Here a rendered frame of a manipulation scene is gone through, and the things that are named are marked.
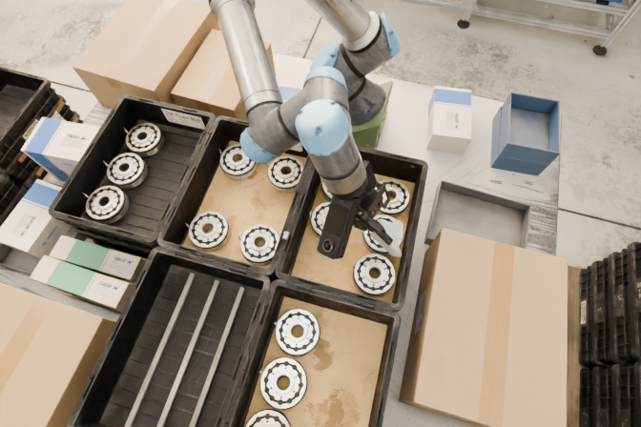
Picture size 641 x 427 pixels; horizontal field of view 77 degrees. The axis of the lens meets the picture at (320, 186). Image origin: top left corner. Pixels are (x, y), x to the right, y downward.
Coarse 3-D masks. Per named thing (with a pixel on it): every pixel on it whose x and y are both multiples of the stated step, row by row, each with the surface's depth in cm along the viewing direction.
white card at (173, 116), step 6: (168, 114) 118; (174, 114) 118; (180, 114) 116; (186, 114) 116; (168, 120) 121; (174, 120) 120; (180, 120) 119; (186, 120) 118; (192, 120) 118; (198, 120) 117; (192, 126) 121; (198, 126) 119; (204, 126) 119
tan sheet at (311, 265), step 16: (384, 176) 115; (320, 192) 113; (304, 240) 107; (352, 240) 107; (304, 256) 105; (320, 256) 105; (352, 256) 105; (384, 256) 104; (304, 272) 103; (320, 272) 103; (336, 272) 103; (352, 272) 103; (352, 288) 101
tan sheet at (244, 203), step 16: (240, 160) 119; (272, 160) 118; (304, 160) 118; (224, 176) 116; (256, 176) 116; (208, 192) 114; (224, 192) 114; (240, 192) 114; (256, 192) 114; (272, 192) 114; (208, 208) 112; (224, 208) 112; (240, 208) 111; (256, 208) 111; (272, 208) 111; (288, 208) 111; (240, 224) 109; (256, 224) 109; (272, 224) 109; (224, 256) 105; (240, 256) 105
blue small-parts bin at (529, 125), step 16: (512, 96) 129; (528, 96) 127; (512, 112) 132; (528, 112) 132; (544, 112) 131; (512, 128) 129; (528, 128) 129; (544, 128) 129; (512, 144) 119; (528, 144) 126; (544, 144) 126; (560, 144) 118; (528, 160) 123; (544, 160) 121
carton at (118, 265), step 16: (64, 240) 109; (80, 240) 109; (64, 256) 107; (80, 256) 107; (96, 256) 107; (112, 256) 107; (128, 256) 106; (96, 272) 109; (112, 272) 105; (128, 272) 105
